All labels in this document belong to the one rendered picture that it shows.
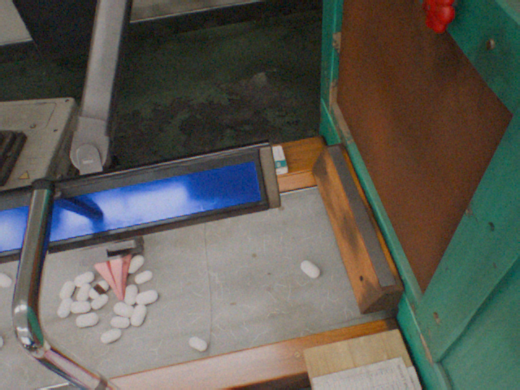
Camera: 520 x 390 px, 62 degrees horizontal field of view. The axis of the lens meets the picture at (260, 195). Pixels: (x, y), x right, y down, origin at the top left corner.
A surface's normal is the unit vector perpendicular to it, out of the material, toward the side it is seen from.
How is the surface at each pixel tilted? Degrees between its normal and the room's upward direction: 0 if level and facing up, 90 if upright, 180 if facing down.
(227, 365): 0
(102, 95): 40
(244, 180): 58
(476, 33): 90
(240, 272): 0
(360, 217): 0
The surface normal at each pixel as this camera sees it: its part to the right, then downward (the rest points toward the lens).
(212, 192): 0.11, 0.33
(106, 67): 0.25, 0.01
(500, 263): -0.98, 0.19
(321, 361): -0.08, -0.60
